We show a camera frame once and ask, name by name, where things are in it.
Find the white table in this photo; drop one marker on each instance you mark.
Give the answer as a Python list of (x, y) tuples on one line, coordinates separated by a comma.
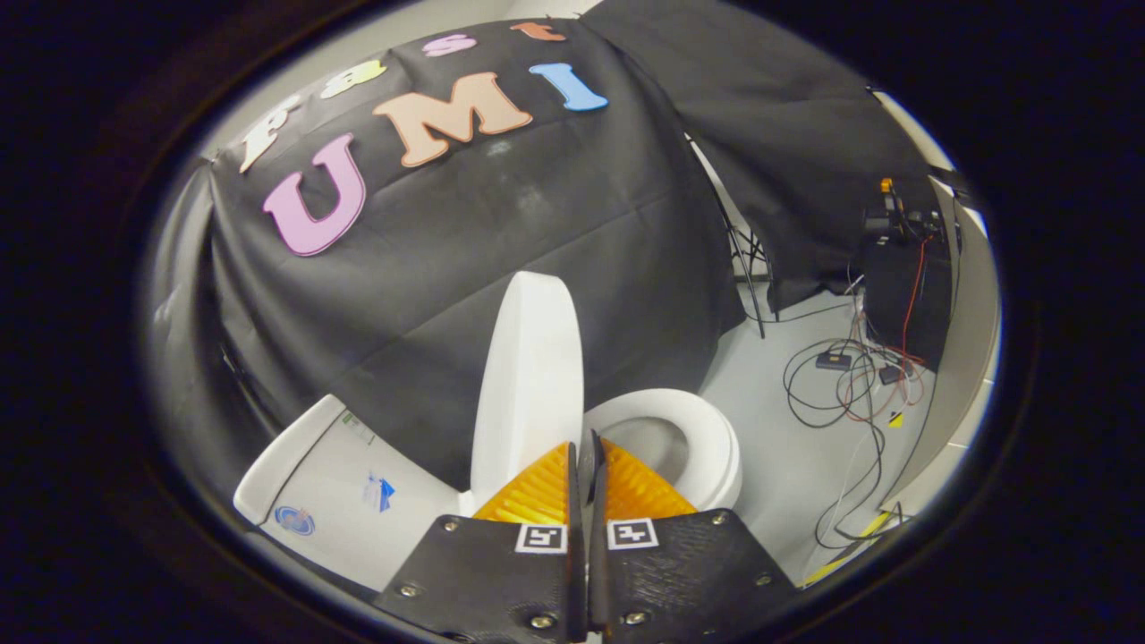
[(966, 358)]

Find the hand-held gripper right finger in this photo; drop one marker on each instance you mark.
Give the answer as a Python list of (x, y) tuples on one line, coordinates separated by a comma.
[(689, 572)]

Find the white toilet seat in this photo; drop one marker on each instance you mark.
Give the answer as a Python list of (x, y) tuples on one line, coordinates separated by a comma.
[(716, 438)]

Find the large black box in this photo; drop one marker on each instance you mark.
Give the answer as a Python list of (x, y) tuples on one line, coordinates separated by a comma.
[(894, 295)]

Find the white toilet with tank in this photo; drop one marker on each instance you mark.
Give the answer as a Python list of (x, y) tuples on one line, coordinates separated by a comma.
[(331, 483)]

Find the white toilet lid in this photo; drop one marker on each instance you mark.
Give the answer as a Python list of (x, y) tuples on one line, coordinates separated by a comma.
[(528, 376)]

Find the black light stand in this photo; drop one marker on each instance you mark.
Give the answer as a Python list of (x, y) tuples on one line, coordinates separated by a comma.
[(733, 241)]

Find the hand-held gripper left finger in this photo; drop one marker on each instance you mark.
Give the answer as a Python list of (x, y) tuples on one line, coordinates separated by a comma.
[(483, 572)]

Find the orange and black device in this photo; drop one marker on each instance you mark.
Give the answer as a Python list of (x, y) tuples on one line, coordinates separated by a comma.
[(887, 192)]

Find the black backdrop cloth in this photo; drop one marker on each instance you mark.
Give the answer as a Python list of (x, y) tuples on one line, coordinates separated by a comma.
[(501, 233)]

